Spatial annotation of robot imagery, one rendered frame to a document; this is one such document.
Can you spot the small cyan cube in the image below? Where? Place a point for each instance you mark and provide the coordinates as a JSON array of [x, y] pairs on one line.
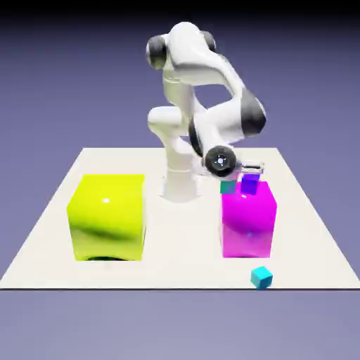
[[261, 277]]

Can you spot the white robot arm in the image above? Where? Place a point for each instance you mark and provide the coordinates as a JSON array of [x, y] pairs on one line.
[[208, 64]]

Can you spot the small teal cube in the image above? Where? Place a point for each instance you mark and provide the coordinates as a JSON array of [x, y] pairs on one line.
[[227, 187]]

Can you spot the large yellow box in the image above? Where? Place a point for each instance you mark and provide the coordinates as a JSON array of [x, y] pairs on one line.
[[107, 216]]

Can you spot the large magenta box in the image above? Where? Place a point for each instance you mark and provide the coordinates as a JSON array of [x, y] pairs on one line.
[[247, 222]]

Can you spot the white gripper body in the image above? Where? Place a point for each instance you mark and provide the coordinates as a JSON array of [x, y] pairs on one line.
[[252, 166]]

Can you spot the small purple cube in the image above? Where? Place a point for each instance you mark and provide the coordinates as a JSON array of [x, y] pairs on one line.
[[249, 184]]

